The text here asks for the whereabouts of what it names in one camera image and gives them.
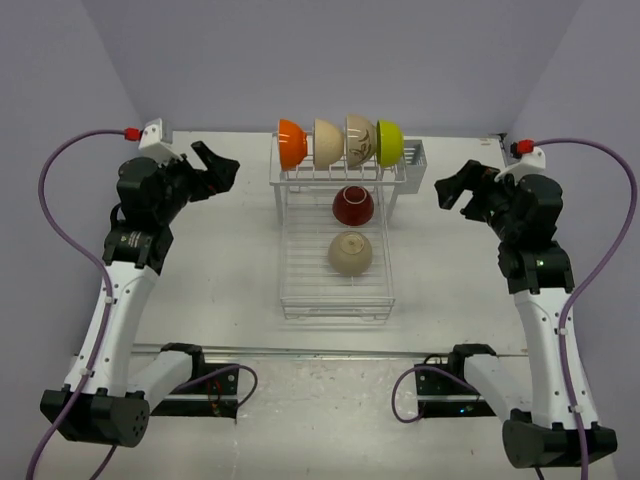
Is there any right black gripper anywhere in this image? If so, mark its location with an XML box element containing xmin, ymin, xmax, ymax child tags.
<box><xmin>436</xmin><ymin>159</ymin><xmax>522</xmax><ymax>242</ymax></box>

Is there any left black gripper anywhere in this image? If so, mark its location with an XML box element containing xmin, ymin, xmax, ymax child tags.
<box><xmin>154</xmin><ymin>141</ymin><xmax>239</xmax><ymax>223</ymax></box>

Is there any lime green bowl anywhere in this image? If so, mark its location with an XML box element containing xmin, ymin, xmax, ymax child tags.
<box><xmin>376</xmin><ymin>119</ymin><xmax>404</xmax><ymax>168</ymax></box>

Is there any orange bowl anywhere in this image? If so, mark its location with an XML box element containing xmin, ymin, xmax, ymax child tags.
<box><xmin>277</xmin><ymin>118</ymin><xmax>308</xmax><ymax>171</ymax></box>

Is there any beige leaf pattern bowl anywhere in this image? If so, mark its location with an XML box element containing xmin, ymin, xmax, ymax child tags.
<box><xmin>345</xmin><ymin>113</ymin><xmax>377</xmax><ymax>169</ymax></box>

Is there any cream speckled bowl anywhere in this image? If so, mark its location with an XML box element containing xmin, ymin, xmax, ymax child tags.
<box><xmin>313</xmin><ymin>118</ymin><xmax>344</xmax><ymax>170</ymax></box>

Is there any beige flower pattern bowl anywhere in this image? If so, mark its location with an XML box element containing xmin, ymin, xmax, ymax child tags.
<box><xmin>328</xmin><ymin>231</ymin><xmax>373</xmax><ymax>276</ymax></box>

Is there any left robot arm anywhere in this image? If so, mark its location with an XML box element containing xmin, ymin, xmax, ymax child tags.
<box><xmin>40</xmin><ymin>141</ymin><xmax>240</xmax><ymax>448</ymax></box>

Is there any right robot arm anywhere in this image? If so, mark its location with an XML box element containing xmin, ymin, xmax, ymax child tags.
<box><xmin>435</xmin><ymin>160</ymin><xmax>617</xmax><ymax>471</ymax></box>

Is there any white perforated cutlery holder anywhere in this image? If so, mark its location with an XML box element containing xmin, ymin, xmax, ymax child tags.
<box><xmin>399</xmin><ymin>140</ymin><xmax>427</xmax><ymax>195</ymax></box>

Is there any dark red bowl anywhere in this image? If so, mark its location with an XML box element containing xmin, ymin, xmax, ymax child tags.
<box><xmin>332</xmin><ymin>186</ymin><xmax>375</xmax><ymax>227</ymax></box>

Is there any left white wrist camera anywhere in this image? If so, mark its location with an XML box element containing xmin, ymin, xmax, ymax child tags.
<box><xmin>138</xmin><ymin>118</ymin><xmax>176</xmax><ymax>163</ymax></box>

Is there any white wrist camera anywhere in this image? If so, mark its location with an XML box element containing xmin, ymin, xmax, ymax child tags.
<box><xmin>495</xmin><ymin>139</ymin><xmax>546</xmax><ymax>183</ymax></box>
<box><xmin>138</xmin><ymin>118</ymin><xmax>176</xmax><ymax>163</ymax></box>

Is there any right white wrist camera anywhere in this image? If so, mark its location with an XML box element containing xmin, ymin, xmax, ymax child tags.
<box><xmin>495</xmin><ymin>139</ymin><xmax>546</xmax><ymax>183</ymax></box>

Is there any white wire dish rack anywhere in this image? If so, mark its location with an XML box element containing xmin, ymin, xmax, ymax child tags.
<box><xmin>269</xmin><ymin>134</ymin><xmax>407</xmax><ymax>320</ymax></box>

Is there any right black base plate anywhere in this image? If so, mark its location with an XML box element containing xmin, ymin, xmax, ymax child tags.
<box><xmin>414</xmin><ymin>358</ymin><xmax>495</xmax><ymax>419</ymax></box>

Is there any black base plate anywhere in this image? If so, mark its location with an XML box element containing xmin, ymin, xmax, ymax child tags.
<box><xmin>151</xmin><ymin>368</ymin><xmax>240</xmax><ymax>419</ymax></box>
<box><xmin>414</xmin><ymin>358</ymin><xmax>495</xmax><ymax>419</ymax></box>

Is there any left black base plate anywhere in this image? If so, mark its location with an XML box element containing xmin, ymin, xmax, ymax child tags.
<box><xmin>151</xmin><ymin>368</ymin><xmax>240</xmax><ymax>419</ymax></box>

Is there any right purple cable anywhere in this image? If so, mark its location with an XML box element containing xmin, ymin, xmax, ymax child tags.
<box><xmin>391</xmin><ymin>138</ymin><xmax>640</xmax><ymax>480</ymax></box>

